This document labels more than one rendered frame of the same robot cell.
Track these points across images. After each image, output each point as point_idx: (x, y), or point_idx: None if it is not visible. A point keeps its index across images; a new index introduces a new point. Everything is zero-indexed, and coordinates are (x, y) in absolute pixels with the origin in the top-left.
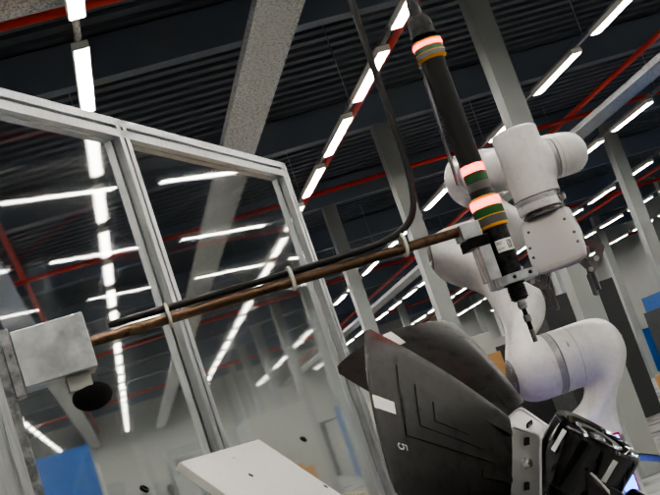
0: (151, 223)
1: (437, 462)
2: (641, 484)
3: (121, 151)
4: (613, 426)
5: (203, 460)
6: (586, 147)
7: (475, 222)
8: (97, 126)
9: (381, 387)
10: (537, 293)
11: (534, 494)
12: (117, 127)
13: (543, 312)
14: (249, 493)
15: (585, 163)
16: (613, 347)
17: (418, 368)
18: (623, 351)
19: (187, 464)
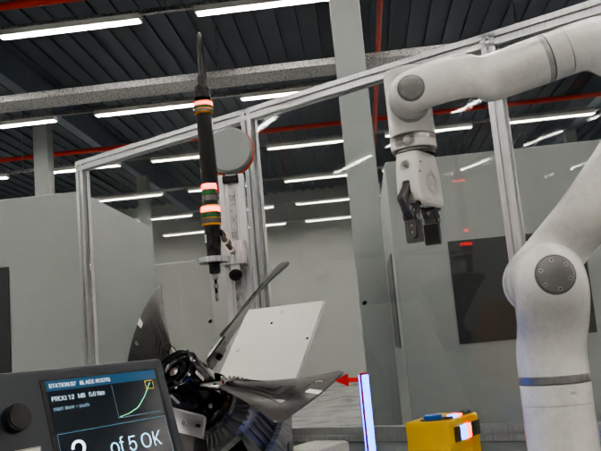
0: (497, 108)
1: (145, 354)
2: (545, 437)
3: None
4: (525, 366)
5: (261, 310)
6: (394, 93)
7: None
8: (454, 52)
9: (143, 315)
10: (575, 195)
11: None
12: (481, 41)
13: (579, 217)
14: (250, 333)
15: (404, 106)
16: (515, 285)
17: (156, 309)
18: (523, 291)
19: (249, 311)
